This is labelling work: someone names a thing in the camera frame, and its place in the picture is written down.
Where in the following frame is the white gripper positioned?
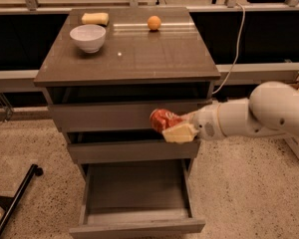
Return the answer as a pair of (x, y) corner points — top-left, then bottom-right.
(162, 104), (225, 143)

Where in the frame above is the red coke can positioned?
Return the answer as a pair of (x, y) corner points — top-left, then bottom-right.
(149, 109), (182, 133)

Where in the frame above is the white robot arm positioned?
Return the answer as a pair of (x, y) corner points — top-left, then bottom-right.
(162, 82), (299, 143)

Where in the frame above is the top drawer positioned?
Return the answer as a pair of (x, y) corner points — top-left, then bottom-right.
(48, 100), (210, 132)

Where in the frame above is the brown drawer cabinet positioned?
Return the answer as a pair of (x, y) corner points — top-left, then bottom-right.
(33, 6), (221, 239)

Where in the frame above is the middle drawer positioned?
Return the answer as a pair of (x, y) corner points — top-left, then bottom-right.
(68, 140), (198, 164)

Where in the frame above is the open bottom drawer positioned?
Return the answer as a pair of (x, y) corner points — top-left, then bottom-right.
(70, 159), (205, 239)

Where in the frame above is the orange fruit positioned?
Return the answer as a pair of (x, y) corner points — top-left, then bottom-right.
(148, 16), (161, 31)

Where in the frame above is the white ceramic bowl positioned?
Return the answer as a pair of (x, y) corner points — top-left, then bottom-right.
(70, 24), (106, 53)

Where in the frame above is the yellow sponge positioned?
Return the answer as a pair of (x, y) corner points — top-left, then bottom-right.
(82, 13), (109, 26)

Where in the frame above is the black stand leg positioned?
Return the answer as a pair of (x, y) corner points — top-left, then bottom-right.
(0, 164), (43, 237)

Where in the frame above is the white cable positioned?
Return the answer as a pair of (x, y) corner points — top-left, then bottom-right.
(211, 3), (246, 96)

